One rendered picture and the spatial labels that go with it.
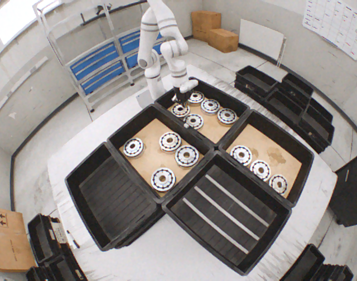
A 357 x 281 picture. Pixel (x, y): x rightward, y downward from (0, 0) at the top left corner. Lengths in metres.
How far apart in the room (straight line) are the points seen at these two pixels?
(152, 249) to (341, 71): 3.50
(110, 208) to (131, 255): 0.27
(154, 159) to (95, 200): 0.35
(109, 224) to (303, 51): 3.54
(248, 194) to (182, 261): 0.43
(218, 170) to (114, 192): 0.48
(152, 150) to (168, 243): 0.46
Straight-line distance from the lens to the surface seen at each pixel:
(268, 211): 0.68
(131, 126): 0.75
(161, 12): 0.61
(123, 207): 0.68
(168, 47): 0.58
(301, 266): 1.60
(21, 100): 3.48
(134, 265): 0.83
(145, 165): 0.70
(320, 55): 3.29
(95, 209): 0.76
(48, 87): 3.31
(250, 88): 1.62
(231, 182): 0.65
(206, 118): 0.80
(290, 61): 3.47
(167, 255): 0.77
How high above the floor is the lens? 1.44
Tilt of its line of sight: 58 degrees down
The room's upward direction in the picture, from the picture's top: 11 degrees counter-clockwise
